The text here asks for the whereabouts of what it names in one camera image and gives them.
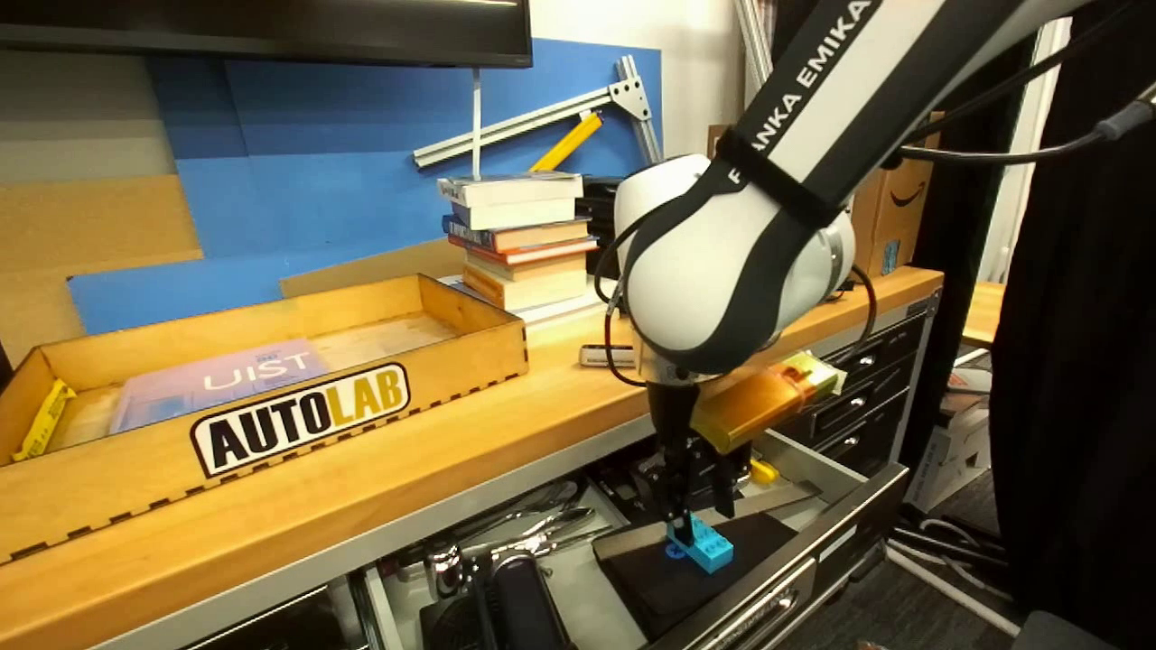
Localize thin brown book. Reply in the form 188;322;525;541
440;215;598;258

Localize black curtain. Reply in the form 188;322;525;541
990;0;1156;650

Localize black metal drawer cabinet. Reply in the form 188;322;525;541
791;292;944;480

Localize thin red book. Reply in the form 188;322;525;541
443;235;604;276

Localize black tool in drawer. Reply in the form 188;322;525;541
419;554;582;650

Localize white post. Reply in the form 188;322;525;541
971;15;1078;289

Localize thick book with dark cover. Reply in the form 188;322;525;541
434;171;589;235

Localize black monitor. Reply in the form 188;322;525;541
0;0;534;73

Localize aluminium rail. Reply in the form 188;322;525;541
410;79;630;175

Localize purple UIST book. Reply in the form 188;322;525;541
105;338;336;439

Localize blue wall board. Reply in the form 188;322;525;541
70;41;670;338

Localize flat white book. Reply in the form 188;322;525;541
482;292;612;346

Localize small grey black device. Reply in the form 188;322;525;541
574;339;639;371

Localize wooden Autolab tray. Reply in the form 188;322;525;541
0;267;534;572

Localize cardboard box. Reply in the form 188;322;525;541
847;153;940;281

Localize thin white rod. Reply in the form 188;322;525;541
466;69;489;185

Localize metal pliers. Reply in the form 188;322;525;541
482;504;614;561

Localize blue Lego piece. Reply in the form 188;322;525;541
663;513;737;578

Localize open grey metal drawer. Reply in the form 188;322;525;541
346;428;913;650

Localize yellow item in tray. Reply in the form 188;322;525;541
11;376;81;465

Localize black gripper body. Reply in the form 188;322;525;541
648;376;710;480

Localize yellow bar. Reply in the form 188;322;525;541
528;108;607;180

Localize cardboard sheet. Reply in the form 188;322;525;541
0;175;206;364

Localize grey metal corner bracket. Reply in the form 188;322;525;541
607;50;670;165

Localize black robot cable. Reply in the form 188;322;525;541
897;75;1156;175

